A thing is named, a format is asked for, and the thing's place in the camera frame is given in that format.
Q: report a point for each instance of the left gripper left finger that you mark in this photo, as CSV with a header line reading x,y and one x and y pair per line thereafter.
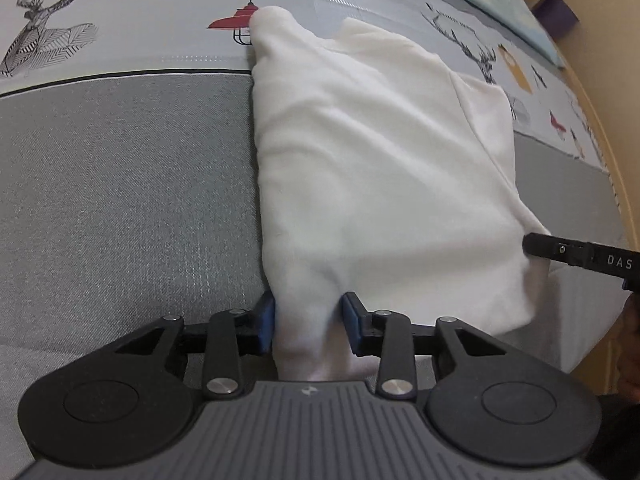
x,y
238,345

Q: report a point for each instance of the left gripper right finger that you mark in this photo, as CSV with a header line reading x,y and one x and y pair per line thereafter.
x,y
388,336

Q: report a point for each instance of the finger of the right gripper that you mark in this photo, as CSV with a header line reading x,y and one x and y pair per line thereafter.
x,y
571,252

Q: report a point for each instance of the white shirt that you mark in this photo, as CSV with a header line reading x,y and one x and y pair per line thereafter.
x,y
384,173

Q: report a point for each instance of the person's right hand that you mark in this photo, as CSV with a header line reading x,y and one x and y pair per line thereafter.
x,y
628,364

